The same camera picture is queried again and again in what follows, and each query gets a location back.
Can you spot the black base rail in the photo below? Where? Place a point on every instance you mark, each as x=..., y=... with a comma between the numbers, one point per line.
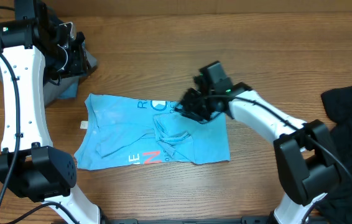
x=242, y=220

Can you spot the folded black shirt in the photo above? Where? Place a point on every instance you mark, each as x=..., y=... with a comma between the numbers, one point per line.
x=80, y=38

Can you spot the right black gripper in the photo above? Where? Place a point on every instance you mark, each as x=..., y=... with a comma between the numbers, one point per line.
x=191, y=109

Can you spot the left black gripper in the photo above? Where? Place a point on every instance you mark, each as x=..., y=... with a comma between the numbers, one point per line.
x=79, y=56

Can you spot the light blue printed t-shirt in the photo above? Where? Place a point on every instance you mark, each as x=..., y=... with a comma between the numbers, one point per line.
x=125, y=131

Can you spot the black garment at right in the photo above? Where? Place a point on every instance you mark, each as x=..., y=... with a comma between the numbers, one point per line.
x=350, y=149

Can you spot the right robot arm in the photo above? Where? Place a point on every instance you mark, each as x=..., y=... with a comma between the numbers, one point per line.
x=308, y=164

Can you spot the folded blue shirt under stack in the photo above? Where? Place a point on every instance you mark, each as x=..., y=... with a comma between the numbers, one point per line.
x=70, y=92

